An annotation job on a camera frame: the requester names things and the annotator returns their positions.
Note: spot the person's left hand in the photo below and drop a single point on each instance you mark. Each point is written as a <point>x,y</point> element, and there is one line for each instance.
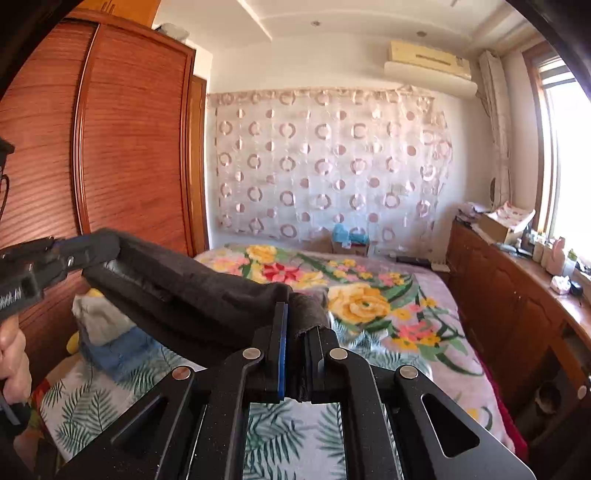
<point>14,355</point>

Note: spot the folded blue jeans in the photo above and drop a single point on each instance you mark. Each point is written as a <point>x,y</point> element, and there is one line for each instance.
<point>124,350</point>

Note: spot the wooden-framed window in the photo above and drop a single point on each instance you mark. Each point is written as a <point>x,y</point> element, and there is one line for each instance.
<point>568,161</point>

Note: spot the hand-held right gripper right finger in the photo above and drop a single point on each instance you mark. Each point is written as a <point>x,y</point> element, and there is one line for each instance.
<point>316,364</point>

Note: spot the folded olive pants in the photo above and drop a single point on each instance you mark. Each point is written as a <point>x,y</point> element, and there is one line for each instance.
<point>101,323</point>

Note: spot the bundled cream window curtain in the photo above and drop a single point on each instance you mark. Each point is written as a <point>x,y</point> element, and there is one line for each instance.
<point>496,115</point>

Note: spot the floral blanket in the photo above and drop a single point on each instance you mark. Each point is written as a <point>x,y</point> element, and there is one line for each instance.
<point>369,300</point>

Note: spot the small oval mirror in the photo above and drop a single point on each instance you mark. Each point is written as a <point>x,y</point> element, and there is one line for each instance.
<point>493,190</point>

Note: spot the long wooden sideboard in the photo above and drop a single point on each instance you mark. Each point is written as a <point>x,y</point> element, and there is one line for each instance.
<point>498,295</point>

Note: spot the blue plush toy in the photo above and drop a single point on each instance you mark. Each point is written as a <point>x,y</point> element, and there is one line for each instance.
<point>344,233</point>

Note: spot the yellow plush toy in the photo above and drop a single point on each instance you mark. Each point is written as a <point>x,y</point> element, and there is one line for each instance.
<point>72,345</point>

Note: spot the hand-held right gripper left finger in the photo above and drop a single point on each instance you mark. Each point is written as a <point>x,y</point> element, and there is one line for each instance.
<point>281,350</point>

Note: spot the red cloth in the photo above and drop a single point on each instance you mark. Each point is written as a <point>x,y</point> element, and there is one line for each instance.
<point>508,420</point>

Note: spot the circle-patterned sheer curtain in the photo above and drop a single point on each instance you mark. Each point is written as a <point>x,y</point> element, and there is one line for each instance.
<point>323,175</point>

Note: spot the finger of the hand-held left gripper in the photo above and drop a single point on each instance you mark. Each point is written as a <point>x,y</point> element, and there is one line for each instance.
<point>87,249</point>

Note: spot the pile of papers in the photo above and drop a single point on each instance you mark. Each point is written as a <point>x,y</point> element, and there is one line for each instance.
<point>471,212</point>

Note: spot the wooden slatted wardrobe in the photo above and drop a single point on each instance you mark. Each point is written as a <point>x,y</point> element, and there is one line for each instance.
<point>134,138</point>

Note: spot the open cardboard box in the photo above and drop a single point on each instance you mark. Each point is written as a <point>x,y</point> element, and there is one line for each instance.
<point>501,226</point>

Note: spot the black remote control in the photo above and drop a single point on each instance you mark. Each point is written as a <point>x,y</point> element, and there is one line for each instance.
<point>411,260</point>

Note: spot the black pants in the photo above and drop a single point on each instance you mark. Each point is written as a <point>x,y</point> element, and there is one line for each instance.
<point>194,290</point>

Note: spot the cream wall air conditioner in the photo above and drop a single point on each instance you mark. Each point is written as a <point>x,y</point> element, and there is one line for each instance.
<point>425,55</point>

